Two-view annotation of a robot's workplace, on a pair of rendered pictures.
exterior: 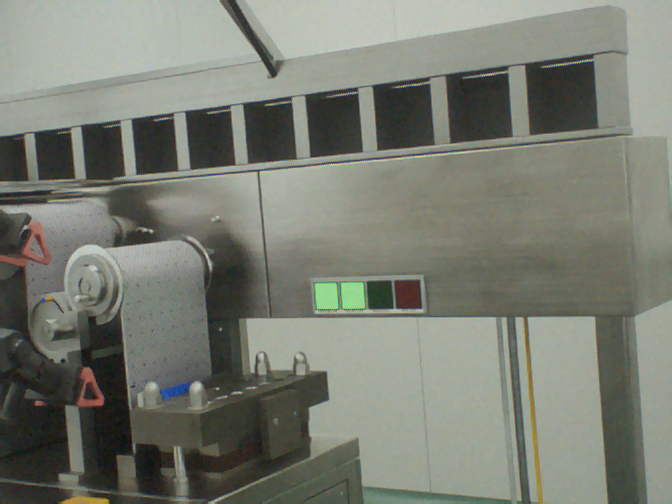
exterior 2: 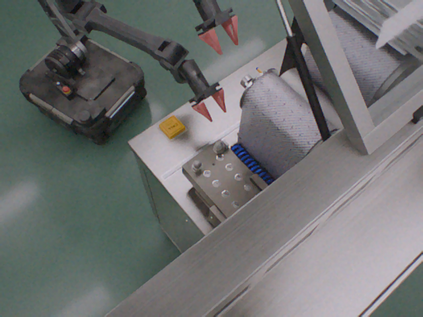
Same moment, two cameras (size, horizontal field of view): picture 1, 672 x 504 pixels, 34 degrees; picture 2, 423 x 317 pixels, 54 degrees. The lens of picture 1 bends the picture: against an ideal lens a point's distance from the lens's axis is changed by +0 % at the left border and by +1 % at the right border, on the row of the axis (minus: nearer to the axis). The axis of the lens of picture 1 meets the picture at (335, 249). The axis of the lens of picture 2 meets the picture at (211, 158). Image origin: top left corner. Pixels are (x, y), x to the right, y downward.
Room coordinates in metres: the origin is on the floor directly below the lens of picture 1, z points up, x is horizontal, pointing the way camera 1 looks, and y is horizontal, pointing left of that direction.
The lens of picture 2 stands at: (2.08, -0.28, 2.20)
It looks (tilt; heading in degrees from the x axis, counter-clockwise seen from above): 63 degrees down; 106
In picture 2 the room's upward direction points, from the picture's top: 2 degrees clockwise
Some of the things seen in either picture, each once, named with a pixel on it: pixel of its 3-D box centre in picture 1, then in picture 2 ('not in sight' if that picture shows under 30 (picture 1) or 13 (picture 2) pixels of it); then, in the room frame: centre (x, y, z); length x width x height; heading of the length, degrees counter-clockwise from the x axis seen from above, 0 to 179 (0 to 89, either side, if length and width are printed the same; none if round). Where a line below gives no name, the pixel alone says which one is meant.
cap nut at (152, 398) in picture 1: (152, 394); (219, 145); (1.92, 0.34, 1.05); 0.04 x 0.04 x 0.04
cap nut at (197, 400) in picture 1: (197, 394); (197, 164); (1.88, 0.26, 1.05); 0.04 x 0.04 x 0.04
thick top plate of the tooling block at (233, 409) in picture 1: (235, 404); (240, 199); (2.04, 0.21, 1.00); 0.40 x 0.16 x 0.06; 147
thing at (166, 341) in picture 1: (168, 345); (266, 152); (2.07, 0.33, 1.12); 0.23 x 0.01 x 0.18; 147
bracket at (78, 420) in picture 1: (72, 395); not in sight; (1.98, 0.50, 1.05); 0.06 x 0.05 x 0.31; 147
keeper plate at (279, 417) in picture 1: (281, 423); (221, 224); (2.00, 0.12, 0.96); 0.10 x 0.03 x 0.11; 147
